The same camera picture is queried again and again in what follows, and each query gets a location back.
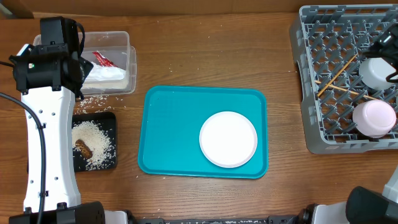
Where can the black plastic tray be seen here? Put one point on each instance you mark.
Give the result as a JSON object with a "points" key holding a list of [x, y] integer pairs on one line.
{"points": [[105, 117]]}

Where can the scattered rice on table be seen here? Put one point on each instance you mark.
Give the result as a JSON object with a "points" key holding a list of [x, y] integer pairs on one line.
{"points": [[99, 104]]}

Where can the red snack wrapper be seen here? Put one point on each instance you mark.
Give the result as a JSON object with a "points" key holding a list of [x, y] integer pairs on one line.
{"points": [[103, 61]]}

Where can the small pink bowl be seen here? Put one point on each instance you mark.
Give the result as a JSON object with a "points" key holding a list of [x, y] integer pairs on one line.
{"points": [[374, 118]]}

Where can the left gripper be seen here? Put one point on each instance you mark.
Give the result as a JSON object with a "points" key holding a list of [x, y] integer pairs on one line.
{"points": [[87, 64]]}

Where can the teal serving tray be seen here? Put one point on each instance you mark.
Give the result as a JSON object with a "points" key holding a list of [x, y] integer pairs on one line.
{"points": [[171, 123]]}

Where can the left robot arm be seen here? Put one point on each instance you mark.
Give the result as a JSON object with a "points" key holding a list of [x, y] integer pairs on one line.
{"points": [[49, 77]]}

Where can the large white plate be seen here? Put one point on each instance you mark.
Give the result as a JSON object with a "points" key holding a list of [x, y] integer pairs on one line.
{"points": [[228, 139]]}

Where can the grey dishwasher rack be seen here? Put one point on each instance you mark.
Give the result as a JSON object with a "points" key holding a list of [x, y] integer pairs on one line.
{"points": [[323, 39]]}

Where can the brown food scrap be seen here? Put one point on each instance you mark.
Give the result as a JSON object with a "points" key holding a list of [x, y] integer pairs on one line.
{"points": [[84, 149]]}

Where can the wooden chopstick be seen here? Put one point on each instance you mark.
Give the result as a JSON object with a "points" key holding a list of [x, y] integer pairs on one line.
{"points": [[349, 91], [337, 74]]}

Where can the clear plastic container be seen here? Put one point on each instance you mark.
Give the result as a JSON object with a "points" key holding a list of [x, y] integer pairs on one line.
{"points": [[114, 63]]}

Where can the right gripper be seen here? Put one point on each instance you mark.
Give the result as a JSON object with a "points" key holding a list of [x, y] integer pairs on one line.
{"points": [[388, 46]]}

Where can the grey-white bowl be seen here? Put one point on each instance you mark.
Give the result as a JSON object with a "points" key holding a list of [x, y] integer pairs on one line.
{"points": [[374, 72]]}

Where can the white napkin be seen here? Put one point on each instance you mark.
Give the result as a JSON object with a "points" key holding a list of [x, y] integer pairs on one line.
{"points": [[106, 78]]}

